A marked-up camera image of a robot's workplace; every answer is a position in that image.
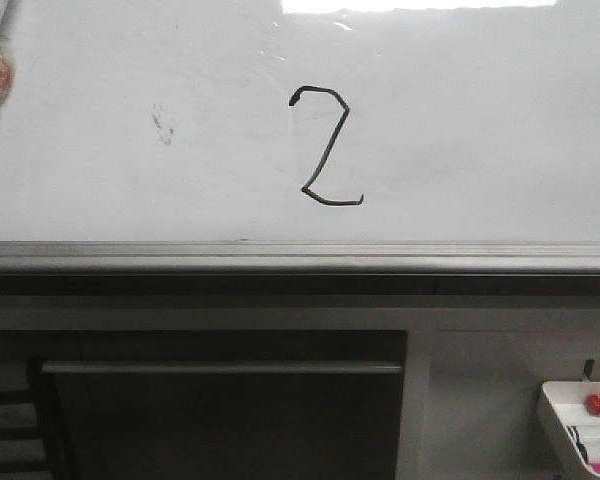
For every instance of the white plastic marker tray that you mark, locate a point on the white plastic marker tray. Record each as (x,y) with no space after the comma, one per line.
(562,404)

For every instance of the dark cabinet panel with rail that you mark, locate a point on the dark cabinet panel with rail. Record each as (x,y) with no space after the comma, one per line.
(301,404)

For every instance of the black wall hook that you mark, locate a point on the black wall hook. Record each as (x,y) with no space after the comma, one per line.
(588,368)

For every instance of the black-capped marker in tray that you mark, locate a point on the black-capped marker in tray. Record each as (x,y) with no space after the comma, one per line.
(587,440)

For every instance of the white whiteboard with aluminium frame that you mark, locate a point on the white whiteboard with aluminium frame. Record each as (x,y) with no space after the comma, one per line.
(406,136)

